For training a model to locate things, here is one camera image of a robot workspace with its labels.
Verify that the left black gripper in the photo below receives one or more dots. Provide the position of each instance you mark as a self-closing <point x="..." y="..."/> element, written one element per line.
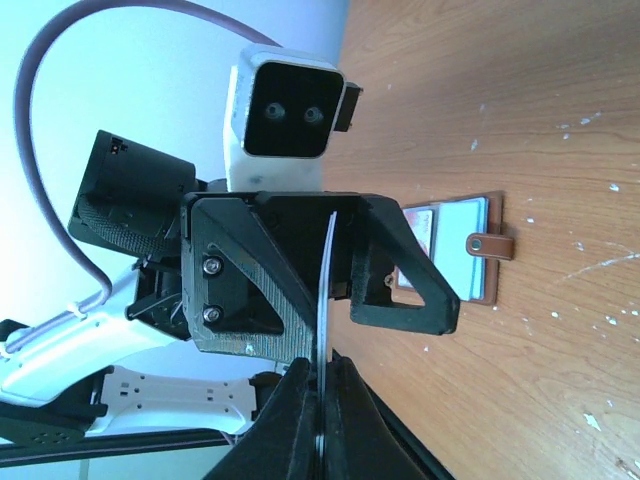
<point x="251" y="264"/>

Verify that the brown leather card holder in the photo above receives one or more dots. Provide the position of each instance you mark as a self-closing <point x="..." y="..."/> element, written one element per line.
<point x="470" y="243"/>

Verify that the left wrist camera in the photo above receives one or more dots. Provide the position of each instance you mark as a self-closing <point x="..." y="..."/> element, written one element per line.
<point x="282" y="108"/>

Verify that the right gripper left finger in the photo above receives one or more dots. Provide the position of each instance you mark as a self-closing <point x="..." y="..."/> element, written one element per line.
<point x="281" y="443"/>

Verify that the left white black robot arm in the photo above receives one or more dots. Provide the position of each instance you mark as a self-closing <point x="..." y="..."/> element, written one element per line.
<point x="59" y="384"/>

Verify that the red white credit card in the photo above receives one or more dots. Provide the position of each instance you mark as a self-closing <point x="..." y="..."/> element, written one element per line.
<point x="421" y="221"/>

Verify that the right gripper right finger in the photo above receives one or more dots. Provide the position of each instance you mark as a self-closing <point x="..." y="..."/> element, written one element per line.
<point x="365" y="439"/>

